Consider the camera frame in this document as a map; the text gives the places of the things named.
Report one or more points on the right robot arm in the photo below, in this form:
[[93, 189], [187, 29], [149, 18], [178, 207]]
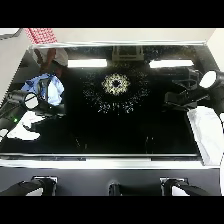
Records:
[[208, 79]]

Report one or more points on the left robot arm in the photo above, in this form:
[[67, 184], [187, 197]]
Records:
[[20, 97]]

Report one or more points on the blue garment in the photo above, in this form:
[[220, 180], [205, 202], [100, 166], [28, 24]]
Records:
[[56, 90]]

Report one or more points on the white garment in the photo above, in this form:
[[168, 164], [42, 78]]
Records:
[[207, 136]]

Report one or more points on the silver frame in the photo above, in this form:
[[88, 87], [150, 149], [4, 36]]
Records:
[[110, 163]]

